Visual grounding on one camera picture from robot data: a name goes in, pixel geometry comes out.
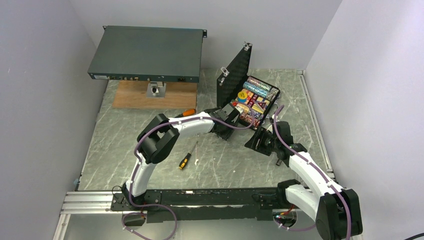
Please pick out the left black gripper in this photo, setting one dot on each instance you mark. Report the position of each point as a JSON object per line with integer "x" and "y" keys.
{"x": 226, "y": 135}

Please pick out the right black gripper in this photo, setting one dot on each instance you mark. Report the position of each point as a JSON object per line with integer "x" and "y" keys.
{"x": 260, "y": 133}

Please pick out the blue yellow card deck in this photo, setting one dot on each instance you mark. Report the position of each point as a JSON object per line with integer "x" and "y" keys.
{"x": 252, "y": 100}

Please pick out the red triangular dealer token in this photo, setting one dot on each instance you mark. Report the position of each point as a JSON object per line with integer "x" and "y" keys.
{"x": 260, "y": 106}

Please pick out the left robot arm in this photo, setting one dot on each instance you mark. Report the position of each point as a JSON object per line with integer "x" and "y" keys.
{"x": 156, "y": 141}

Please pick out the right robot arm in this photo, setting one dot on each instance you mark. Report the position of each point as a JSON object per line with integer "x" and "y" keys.
{"x": 335, "y": 210}

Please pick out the blue yellow dealer button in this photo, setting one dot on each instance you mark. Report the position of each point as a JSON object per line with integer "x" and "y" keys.
{"x": 242, "y": 97}

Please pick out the black poker chip case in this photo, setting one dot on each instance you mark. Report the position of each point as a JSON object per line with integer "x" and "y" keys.
{"x": 234, "y": 78}

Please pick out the silver metal stand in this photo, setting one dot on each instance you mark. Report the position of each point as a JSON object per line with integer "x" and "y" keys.
{"x": 156, "y": 89}

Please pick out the wooden board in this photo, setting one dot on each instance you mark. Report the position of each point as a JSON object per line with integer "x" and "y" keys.
{"x": 132, "y": 95}

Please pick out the dark green rack server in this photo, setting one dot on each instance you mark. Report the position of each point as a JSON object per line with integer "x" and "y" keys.
{"x": 140, "y": 53}

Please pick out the orange handle screwdriver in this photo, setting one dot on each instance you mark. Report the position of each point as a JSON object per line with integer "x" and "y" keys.
{"x": 186, "y": 113}

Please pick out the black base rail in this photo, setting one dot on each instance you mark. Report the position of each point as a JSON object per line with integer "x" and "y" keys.
{"x": 205, "y": 204}

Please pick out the yellow black handle screwdriver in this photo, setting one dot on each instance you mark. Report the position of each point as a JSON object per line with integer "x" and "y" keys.
{"x": 184, "y": 162}

